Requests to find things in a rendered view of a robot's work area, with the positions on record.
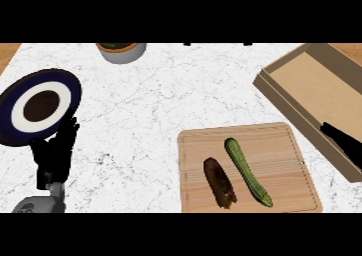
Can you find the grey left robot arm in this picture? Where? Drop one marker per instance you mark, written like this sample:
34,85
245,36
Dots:
43,201

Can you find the wooden cutting board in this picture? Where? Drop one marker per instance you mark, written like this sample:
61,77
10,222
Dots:
250,168

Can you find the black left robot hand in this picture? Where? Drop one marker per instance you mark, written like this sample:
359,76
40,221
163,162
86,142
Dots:
53,156

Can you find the cardboard box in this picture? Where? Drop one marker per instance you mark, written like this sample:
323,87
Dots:
321,100

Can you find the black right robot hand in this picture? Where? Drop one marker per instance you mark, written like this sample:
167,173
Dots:
347,145

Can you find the grey plant pot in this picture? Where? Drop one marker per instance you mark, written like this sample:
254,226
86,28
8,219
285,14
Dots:
121,51

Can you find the green cucumber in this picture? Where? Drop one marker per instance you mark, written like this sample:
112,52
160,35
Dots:
247,171

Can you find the dark brown squash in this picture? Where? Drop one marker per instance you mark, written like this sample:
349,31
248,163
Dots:
219,183

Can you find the blue and white round plate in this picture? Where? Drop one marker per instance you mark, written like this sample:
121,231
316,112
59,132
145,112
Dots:
36,107

